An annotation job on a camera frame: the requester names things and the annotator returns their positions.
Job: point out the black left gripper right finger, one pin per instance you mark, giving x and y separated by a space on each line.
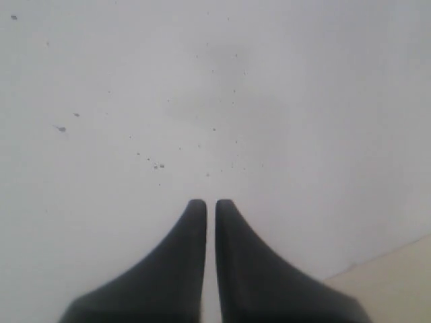
257 285

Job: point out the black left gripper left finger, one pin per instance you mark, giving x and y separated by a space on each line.
165 286

